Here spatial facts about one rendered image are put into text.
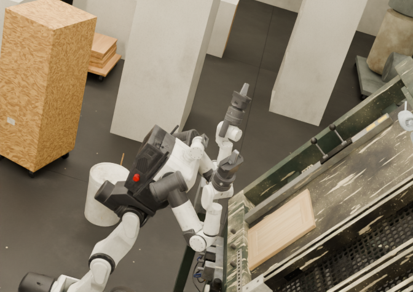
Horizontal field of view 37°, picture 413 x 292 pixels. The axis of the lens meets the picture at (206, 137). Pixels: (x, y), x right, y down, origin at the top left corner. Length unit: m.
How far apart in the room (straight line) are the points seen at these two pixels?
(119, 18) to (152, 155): 4.39
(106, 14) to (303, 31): 2.20
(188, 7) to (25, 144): 1.68
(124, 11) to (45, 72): 2.79
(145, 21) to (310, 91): 2.36
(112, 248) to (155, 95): 2.42
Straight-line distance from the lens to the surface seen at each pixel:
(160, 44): 5.27
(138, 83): 5.44
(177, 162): 2.86
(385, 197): 2.71
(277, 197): 3.36
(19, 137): 4.81
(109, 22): 7.19
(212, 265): 3.28
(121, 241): 3.21
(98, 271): 3.32
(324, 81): 6.83
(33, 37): 4.44
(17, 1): 5.60
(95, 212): 4.52
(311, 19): 6.62
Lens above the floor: 2.83
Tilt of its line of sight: 28 degrees down
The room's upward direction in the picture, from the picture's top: 16 degrees clockwise
